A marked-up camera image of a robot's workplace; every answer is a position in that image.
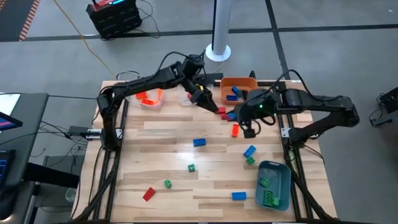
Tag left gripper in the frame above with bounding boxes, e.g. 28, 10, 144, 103
182, 73, 219, 113

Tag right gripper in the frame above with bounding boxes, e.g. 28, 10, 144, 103
233, 89, 279, 126

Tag green long toy brick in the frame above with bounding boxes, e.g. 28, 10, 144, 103
263, 190, 274, 207

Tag clear plastic bin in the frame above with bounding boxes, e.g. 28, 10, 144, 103
177, 84, 215, 107
133, 88, 165, 111

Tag orange plastic bin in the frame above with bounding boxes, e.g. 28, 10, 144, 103
220, 77, 259, 105

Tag teal plastic bin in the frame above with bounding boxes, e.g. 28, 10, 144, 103
254, 160, 292, 212

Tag white perforated pole stand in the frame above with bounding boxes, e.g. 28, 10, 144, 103
205, 0, 233, 62

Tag white connector box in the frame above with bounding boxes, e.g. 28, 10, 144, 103
84, 128, 103, 140

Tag black equipment case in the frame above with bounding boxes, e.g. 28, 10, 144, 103
86, 0, 143, 40

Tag black power adapter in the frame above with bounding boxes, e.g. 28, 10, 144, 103
67, 125, 90, 136

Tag black machine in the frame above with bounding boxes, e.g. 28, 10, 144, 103
369, 86, 398, 128

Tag clear cup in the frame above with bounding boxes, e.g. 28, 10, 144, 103
64, 187, 78, 203

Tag black desk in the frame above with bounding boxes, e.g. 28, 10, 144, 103
0, 92, 50, 224

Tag white paper sheet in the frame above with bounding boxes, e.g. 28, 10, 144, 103
0, 93, 21, 116

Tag tablet screen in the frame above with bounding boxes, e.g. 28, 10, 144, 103
0, 111, 24, 131

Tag backlit keyboard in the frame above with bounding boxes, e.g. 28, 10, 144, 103
0, 149, 16, 187

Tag dark mat orange stripes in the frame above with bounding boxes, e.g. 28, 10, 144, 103
0, 0, 41, 42

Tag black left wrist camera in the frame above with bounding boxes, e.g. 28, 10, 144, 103
182, 54, 205, 75

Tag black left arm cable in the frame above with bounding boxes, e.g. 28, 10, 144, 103
157, 51, 187, 74

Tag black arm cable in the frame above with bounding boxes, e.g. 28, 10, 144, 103
157, 51, 187, 74
248, 68, 312, 97

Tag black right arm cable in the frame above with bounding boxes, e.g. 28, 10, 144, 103
248, 68, 312, 97

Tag black aluminium table frame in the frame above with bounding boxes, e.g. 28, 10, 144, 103
73, 80, 338, 224

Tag yellow floor cable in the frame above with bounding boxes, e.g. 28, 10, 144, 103
52, 0, 116, 78

